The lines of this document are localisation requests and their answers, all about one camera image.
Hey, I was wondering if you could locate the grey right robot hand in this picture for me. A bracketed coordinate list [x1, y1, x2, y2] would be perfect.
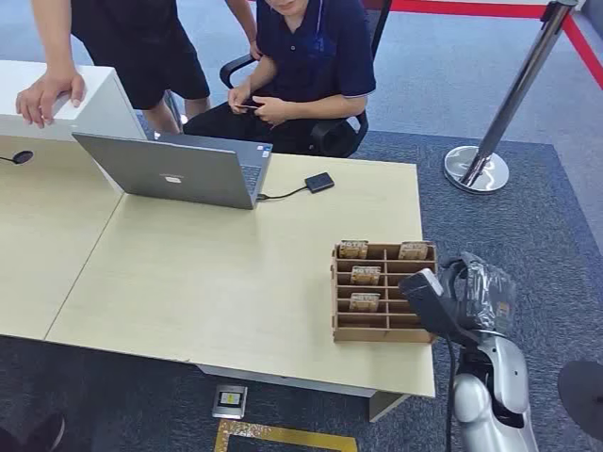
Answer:
[438, 251, 517, 339]

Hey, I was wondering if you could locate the standing person's right hand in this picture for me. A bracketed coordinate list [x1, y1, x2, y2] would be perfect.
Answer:
[15, 67, 87, 130]

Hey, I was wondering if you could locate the seated person's right hand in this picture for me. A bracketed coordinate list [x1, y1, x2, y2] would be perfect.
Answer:
[228, 82, 254, 116]

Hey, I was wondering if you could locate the seated person's left hand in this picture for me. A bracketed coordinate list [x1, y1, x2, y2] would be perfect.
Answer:
[252, 95, 289, 128]

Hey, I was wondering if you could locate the patterned brown card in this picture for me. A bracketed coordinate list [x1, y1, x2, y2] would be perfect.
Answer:
[349, 293, 380, 314]
[350, 266, 382, 287]
[398, 241, 429, 262]
[338, 239, 369, 261]

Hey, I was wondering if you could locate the brown wooden card holder tray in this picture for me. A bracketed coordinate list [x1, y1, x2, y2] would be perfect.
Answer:
[330, 241, 438, 345]

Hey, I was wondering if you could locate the seated person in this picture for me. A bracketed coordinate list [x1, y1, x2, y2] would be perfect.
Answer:
[183, 0, 377, 156]

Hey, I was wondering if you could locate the standing person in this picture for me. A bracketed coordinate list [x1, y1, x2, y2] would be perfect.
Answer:
[15, 0, 263, 136]

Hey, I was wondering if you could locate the white cabinet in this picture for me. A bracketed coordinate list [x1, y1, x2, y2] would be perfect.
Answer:
[0, 60, 147, 142]

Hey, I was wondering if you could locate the black office chair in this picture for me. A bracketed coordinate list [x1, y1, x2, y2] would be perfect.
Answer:
[219, 0, 392, 158]

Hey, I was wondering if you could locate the black external drive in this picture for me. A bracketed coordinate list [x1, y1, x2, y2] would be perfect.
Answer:
[304, 171, 336, 194]

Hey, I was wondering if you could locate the grey laptop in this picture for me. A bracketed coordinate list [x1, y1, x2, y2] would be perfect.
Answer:
[72, 132, 274, 211]

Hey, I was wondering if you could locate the black round disc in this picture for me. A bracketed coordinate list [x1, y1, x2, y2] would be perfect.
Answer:
[558, 360, 603, 442]

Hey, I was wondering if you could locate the red barrier belt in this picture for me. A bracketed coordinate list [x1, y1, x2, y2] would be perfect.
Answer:
[363, 0, 603, 91]

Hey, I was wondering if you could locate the metal floor socket box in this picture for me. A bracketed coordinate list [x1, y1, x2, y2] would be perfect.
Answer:
[212, 383, 248, 420]

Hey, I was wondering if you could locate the black shoe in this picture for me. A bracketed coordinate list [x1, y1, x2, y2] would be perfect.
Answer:
[0, 412, 66, 452]

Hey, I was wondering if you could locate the dark wrist camera box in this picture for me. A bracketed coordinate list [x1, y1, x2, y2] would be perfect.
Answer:
[398, 267, 479, 348]

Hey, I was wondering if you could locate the thin black drive cable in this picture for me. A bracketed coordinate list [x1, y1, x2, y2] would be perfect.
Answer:
[257, 185, 308, 202]

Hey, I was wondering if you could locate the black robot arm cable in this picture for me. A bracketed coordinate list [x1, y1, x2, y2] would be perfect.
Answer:
[445, 336, 461, 452]

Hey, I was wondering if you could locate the white desk support frame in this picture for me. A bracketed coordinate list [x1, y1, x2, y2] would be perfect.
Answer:
[196, 363, 410, 424]

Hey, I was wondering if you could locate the chrome stanchion post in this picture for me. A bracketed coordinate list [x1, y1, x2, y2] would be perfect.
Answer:
[443, 0, 580, 195]

